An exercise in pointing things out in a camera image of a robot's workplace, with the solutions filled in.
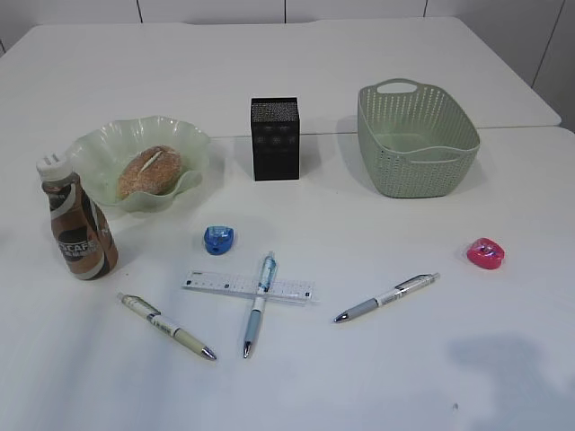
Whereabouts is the sugared bread roll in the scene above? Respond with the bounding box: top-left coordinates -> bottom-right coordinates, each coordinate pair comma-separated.
117,145 -> 182,199

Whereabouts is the brown Nescafe coffee bottle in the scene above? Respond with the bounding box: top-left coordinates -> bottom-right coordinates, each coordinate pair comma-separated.
37,154 -> 119,280

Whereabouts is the blue grip pen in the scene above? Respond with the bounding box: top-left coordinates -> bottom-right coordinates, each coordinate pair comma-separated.
243,251 -> 277,359

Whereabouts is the blue pencil sharpener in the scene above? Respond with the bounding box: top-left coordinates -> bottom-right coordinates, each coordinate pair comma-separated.
203,225 -> 234,255

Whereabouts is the black mesh pen holder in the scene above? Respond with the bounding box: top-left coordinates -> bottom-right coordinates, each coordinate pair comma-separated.
251,97 -> 300,181

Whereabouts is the green plastic woven basket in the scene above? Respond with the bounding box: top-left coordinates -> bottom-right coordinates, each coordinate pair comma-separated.
357,78 -> 481,198

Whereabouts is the grey grip pen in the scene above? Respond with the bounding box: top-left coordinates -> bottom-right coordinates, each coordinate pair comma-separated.
333,273 -> 440,323

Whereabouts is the cream grip pen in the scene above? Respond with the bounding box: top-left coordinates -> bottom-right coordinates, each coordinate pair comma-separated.
117,293 -> 217,361

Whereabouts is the pink pencil sharpener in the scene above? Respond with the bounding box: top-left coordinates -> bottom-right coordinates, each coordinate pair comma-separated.
466,237 -> 505,270

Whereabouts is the green wavy glass plate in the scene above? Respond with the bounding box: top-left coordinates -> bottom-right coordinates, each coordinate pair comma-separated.
66,116 -> 210,212

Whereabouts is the clear plastic ruler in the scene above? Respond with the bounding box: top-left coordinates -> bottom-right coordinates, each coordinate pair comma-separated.
181,270 -> 317,305

